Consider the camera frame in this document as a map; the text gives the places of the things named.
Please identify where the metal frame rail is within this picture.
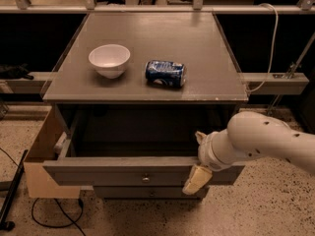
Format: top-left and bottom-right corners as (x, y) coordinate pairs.
(0, 72), (309, 95)

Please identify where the grey drawer cabinet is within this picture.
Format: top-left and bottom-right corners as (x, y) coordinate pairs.
(41, 11), (249, 201)

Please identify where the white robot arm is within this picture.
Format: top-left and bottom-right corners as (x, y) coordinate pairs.
(182, 111), (315, 195)

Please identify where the black object on rail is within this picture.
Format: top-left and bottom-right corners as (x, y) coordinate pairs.
(0, 64), (33, 80)

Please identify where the grey drawer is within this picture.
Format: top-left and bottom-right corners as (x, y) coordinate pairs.
(42, 108), (245, 187)
(94, 186), (208, 199)

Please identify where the black floor cable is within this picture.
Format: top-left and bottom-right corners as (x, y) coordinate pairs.
(31, 197), (87, 236)

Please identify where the cardboard box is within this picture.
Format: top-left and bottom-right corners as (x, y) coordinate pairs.
(24, 107), (80, 199)

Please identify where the grey top drawer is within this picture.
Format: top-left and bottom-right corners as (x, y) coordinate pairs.
(42, 108), (245, 187)

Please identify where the black pole stand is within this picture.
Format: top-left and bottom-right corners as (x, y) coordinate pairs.
(0, 149), (28, 231)

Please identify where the blue soda can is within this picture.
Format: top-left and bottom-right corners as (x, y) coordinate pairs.
(145, 60), (186, 88)

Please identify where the grey bottom drawer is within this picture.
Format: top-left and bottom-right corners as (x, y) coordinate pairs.
(94, 186), (208, 199)

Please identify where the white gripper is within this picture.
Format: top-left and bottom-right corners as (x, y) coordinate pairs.
(182, 130), (238, 195)

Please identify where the white cable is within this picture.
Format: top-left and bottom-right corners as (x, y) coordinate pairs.
(245, 2), (280, 94)

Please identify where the white bowl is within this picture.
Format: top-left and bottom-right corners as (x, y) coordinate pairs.
(89, 44), (131, 79)

